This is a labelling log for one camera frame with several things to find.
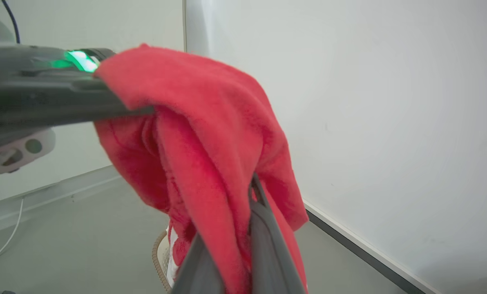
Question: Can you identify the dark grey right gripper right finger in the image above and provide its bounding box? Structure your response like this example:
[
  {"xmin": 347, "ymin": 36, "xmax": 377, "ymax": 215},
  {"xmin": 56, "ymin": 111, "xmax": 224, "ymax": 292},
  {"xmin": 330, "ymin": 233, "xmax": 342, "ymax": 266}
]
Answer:
[{"xmin": 248, "ymin": 175, "xmax": 306, "ymax": 294}]

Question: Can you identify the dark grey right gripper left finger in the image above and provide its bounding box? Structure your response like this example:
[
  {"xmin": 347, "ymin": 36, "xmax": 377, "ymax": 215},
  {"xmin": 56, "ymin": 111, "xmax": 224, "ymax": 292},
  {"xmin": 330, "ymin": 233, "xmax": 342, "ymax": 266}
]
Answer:
[{"xmin": 171, "ymin": 232, "xmax": 224, "ymax": 294}]

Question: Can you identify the dark left gripper green band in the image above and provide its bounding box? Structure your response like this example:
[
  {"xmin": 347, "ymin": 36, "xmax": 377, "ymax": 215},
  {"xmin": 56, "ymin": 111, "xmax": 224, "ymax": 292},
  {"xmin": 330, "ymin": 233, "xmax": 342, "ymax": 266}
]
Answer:
[{"xmin": 0, "ymin": 43, "xmax": 155, "ymax": 152}]

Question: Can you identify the red fleece clothing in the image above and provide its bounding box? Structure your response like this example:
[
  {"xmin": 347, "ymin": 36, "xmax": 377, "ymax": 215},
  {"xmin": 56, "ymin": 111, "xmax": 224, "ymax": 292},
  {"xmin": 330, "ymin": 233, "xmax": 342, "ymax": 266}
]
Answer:
[{"xmin": 93, "ymin": 43, "xmax": 309, "ymax": 294}]

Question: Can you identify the white clothing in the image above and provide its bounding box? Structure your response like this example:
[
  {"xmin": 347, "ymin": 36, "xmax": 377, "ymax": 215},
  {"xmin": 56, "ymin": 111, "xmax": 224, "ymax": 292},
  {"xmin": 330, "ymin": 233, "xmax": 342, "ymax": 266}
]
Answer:
[{"xmin": 164, "ymin": 227, "xmax": 179, "ymax": 288}]

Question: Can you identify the woven laundry basket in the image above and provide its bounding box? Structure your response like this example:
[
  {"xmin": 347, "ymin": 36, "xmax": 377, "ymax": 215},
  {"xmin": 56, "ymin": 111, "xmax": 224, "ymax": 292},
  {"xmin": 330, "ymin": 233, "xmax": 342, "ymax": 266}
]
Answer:
[{"xmin": 152, "ymin": 230, "xmax": 174, "ymax": 294}]

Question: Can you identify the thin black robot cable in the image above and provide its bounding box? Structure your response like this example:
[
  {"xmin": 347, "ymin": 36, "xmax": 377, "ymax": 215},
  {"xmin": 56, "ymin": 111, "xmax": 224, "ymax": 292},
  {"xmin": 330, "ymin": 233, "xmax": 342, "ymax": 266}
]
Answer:
[{"xmin": 0, "ymin": 0, "xmax": 21, "ymax": 44}]

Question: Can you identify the light grey wrist camera box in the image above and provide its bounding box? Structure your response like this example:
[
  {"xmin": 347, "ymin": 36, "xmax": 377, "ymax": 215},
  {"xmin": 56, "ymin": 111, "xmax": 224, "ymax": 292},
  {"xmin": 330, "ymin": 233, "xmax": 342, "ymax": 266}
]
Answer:
[{"xmin": 0, "ymin": 127, "xmax": 57, "ymax": 175}]

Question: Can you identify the white cable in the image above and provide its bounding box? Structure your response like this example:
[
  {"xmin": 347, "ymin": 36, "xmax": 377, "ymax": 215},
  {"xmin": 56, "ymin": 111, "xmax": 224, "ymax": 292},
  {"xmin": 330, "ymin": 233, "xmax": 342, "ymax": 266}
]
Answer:
[{"xmin": 0, "ymin": 198, "xmax": 25, "ymax": 268}]

